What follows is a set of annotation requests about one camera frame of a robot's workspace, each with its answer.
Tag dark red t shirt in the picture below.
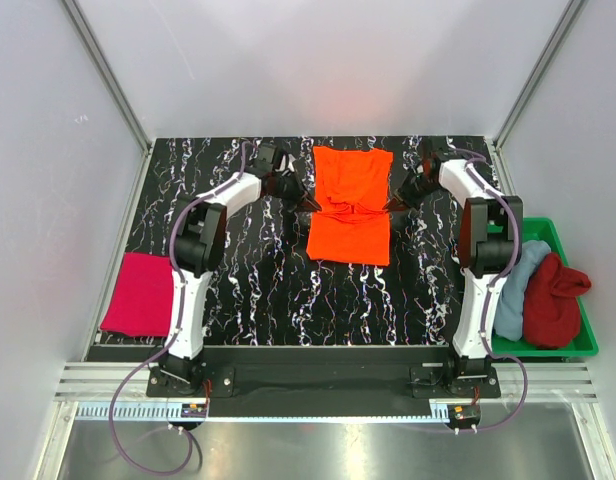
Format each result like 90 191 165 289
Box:
523 252 592 349

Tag green plastic bin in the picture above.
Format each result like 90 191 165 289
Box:
492 217 598 358

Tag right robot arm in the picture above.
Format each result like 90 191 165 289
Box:
384 137 523 397

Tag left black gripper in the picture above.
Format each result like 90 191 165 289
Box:
270 169 320 213

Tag orange t shirt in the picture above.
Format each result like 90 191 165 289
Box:
306 146 393 267

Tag right aluminium frame post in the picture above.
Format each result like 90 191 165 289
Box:
491 0 589 151

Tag light blue t shirt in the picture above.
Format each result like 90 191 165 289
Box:
494 240 551 342

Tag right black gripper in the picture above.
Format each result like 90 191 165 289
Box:
383 168 441 214

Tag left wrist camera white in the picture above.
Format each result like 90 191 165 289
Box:
279 153 295 175

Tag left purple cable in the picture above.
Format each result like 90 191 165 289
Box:
107 140 259 476

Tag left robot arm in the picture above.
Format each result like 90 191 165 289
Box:
159 143 321 396

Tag aluminium frame post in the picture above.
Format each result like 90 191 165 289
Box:
59 0 152 153
491 0 589 151

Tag folded magenta t shirt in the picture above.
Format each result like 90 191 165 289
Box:
100 252 174 337

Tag left aluminium frame post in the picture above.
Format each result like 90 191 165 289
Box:
59 0 152 153

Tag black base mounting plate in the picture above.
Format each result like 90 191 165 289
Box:
145 349 500 399

